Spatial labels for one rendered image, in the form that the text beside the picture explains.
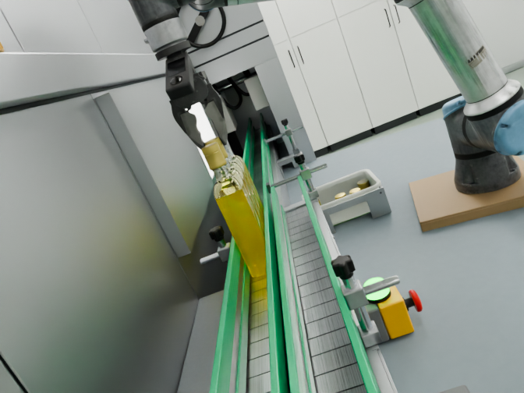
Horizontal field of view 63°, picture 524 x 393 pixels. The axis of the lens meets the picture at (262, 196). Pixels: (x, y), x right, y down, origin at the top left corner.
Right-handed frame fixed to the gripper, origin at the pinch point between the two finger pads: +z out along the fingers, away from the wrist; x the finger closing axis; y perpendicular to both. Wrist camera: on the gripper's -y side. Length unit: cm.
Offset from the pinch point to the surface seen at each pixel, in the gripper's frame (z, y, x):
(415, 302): 35.4, -22.2, -24.2
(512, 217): 40, 1, -54
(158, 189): 2.9, -8.0, 12.0
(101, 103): -15.4, -8.0, 14.0
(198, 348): 27.3, -25.1, 12.8
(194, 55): -22, 107, 9
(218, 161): 2.3, -7.4, -0.7
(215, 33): -27, 106, -3
